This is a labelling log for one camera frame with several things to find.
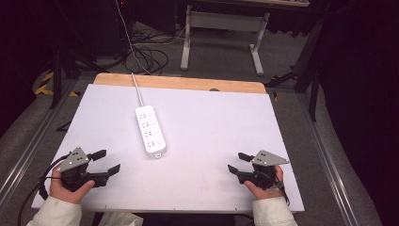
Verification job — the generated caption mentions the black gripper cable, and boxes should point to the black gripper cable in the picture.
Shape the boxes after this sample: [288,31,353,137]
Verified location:
[275,173,291,207]
[17,153,72,226]

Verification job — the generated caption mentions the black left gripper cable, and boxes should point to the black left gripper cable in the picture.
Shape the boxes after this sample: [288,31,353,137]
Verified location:
[17,153,72,226]

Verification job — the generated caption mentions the person's left hand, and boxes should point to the person's left hand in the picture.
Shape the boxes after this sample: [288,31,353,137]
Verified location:
[49,164,96,205]

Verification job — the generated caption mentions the black metal stand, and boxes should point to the black metal stand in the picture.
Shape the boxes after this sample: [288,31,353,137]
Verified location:
[264,17,326,122]
[48,0,109,110]

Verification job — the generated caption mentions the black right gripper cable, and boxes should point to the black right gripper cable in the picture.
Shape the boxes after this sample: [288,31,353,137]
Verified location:
[275,173,291,207]

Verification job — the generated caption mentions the white power strip cable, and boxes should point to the white power strip cable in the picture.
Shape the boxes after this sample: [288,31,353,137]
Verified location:
[115,0,146,107]

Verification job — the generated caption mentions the yellow black floor tape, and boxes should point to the yellow black floor tape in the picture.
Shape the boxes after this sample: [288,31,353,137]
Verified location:
[34,71,80,98]

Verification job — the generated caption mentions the black cables on floor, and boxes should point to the black cables on floor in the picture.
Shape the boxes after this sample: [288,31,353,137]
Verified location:
[124,29,186,76]

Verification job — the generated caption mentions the white power strip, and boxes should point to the white power strip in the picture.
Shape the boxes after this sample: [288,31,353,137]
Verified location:
[135,105,168,159]

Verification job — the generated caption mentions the white metal desk frame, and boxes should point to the white metal desk frame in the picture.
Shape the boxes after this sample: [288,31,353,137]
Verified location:
[180,4,271,76]

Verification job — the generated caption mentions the aluminium floor rail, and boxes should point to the aluminium floor rail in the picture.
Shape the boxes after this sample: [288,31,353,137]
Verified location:
[297,93,360,226]
[0,79,78,205]

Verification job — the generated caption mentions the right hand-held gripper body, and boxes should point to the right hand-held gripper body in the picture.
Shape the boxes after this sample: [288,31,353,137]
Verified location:
[238,150,290,191]

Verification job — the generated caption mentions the person's light clothing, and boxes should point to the person's light clothing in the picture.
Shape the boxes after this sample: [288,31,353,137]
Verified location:
[97,211,144,226]

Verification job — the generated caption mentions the person's right hand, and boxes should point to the person's right hand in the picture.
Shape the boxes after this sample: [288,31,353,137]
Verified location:
[244,165,285,201]

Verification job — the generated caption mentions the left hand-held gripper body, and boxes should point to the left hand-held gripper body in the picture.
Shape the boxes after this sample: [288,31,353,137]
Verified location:
[56,146,109,192]

